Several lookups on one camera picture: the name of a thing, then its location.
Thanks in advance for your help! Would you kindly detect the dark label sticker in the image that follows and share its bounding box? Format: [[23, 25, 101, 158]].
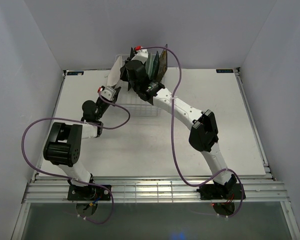
[[216, 69, 234, 74], [66, 71, 84, 76]]

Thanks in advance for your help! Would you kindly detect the white rectangular plate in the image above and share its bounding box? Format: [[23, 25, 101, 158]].
[[107, 55, 124, 89]]

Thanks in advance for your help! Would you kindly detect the black floral plate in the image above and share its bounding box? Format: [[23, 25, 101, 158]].
[[129, 48, 135, 59]]

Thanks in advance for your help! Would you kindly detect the cream square flower plate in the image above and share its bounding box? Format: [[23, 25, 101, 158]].
[[156, 44, 168, 82]]

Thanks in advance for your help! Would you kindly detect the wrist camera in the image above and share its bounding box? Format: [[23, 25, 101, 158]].
[[98, 86, 116, 102], [132, 46, 149, 64]]

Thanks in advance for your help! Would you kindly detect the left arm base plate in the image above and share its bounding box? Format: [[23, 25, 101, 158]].
[[67, 185, 112, 202]]

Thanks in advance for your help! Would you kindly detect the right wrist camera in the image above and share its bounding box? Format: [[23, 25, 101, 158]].
[[132, 46, 149, 64]]

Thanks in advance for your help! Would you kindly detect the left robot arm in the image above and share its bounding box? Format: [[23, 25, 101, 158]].
[[43, 86, 121, 200]]

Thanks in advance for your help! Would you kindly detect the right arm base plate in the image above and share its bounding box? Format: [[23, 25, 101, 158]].
[[196, 183, 246, 200]]

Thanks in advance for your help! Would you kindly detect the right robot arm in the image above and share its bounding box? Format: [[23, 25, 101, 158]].
[[120, 60, 245, 200]]

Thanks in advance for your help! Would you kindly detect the white wire dish rack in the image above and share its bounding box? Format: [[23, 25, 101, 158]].
[[117, 56, 165, 117]]

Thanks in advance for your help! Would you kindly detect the teal square plate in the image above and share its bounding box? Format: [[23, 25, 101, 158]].
[[149, 51, 160, 80]]

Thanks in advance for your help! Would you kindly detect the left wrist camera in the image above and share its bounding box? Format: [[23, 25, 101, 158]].
[[98, 86, 116, 102]]

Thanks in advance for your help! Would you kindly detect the mint green round flower plate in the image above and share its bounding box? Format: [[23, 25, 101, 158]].
[[145, 52, 154, 76]]

